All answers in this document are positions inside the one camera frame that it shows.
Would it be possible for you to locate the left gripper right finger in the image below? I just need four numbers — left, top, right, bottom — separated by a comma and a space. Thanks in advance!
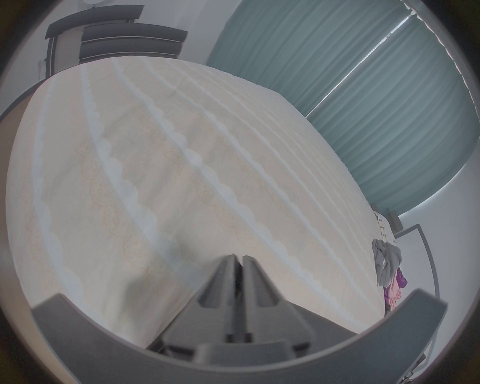
242, 255, 312, 347

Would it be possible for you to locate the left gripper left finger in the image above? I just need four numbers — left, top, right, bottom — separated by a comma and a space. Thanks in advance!
161, 254, 238, 354

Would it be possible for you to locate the black T-shirt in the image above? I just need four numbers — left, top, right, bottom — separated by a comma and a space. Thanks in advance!
146, 259, 363, 355

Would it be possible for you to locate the bed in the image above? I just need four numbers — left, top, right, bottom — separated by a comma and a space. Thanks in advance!
5, 54, 440, 351

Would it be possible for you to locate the pink garment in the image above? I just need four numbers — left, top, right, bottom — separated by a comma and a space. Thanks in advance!
383, 279, 402, 310

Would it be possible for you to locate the grey garment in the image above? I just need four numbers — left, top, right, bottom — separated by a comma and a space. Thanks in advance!
371, 238, 403, 288

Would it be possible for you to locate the white printed pillow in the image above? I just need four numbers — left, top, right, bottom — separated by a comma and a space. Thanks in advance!
371, 210, 395, 245

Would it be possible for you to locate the blue-green curtain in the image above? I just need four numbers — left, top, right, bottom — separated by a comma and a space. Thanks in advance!
205, 0, 415, 118
305, 13, 480, 216

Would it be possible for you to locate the black dressing table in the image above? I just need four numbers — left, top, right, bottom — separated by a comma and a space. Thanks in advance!
45, 4, 145, 78

